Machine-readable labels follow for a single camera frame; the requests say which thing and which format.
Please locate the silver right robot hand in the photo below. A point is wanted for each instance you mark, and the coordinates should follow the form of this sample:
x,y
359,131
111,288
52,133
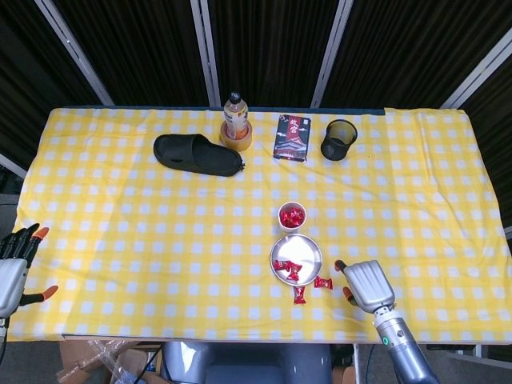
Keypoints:
x,y
370,286

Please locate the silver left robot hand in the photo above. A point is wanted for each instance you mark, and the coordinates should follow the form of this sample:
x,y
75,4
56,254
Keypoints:
x,y
10,280

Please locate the red candy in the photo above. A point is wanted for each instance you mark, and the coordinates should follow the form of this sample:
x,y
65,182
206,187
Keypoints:
x,y
299,296
282,265
286,217
324,282
299,216
295,271

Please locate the silver metal plate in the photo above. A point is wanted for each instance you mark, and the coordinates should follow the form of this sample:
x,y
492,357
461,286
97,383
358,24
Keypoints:
x,y
296,250

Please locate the white paper cup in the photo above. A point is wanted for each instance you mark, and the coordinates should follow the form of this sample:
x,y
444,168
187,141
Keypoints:
x,y
292,227

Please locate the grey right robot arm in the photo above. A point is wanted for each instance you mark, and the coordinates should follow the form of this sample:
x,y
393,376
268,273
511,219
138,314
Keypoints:
x,y
404,348

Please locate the brown cardboard box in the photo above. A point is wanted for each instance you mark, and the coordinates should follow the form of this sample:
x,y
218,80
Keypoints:
x,y
76,360

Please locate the yellow white checkered tablecloth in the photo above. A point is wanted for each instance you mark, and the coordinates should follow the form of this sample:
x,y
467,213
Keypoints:
x,y
120,200

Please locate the clear plastic wrap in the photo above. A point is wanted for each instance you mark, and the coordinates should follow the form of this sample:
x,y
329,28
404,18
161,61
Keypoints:
x,y
120,370

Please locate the black mesh pen holder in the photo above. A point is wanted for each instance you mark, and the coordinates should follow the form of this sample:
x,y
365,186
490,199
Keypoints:
x,y
336,144

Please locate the grey robot torso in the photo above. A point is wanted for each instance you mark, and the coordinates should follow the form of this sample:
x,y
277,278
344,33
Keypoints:
x,y
248,368

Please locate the dark blue printed box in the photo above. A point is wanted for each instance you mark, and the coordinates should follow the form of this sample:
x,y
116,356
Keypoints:
x,y
290,144

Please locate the brown packing tape roll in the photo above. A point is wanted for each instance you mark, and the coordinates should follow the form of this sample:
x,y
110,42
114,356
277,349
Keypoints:
x,y
236,145

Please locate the dark corrugated partition panel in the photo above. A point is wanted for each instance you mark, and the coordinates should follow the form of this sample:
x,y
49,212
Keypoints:
x,y
272,48
496,120
32,80
140,48
400,48

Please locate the black rubber slipper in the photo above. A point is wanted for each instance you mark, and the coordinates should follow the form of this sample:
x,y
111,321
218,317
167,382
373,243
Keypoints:
x,y
208,160

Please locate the drink bottle with orange label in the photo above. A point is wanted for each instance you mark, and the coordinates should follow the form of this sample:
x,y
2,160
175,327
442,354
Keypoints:
x,y
235,116

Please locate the white partition frame post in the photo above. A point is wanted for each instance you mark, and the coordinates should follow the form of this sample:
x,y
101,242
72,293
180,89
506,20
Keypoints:
x,y
12,165
75,52
331,52
480,76
207,52

